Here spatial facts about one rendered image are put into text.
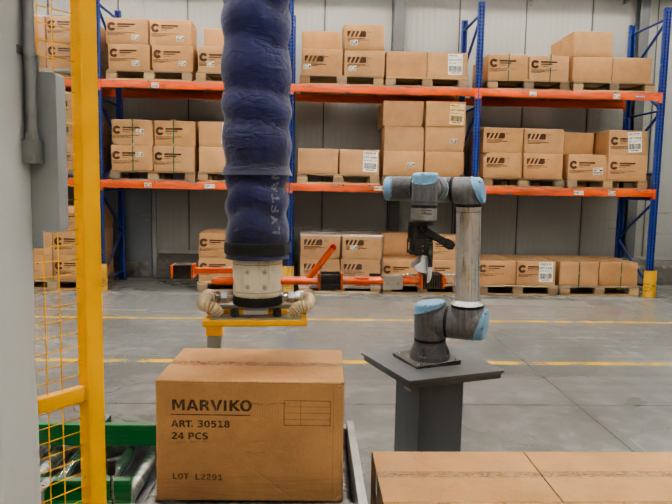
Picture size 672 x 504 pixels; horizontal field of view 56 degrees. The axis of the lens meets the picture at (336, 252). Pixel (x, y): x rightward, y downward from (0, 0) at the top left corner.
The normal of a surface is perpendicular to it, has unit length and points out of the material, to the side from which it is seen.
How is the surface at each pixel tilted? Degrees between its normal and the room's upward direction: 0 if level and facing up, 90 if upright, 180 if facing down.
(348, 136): 90
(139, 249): 90
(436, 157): 88
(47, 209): 90
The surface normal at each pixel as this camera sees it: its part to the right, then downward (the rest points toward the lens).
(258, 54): 0.18, -0.04
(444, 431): 0.38, 0.11
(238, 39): -0.41, -0.05
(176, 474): 0.01, 0.11
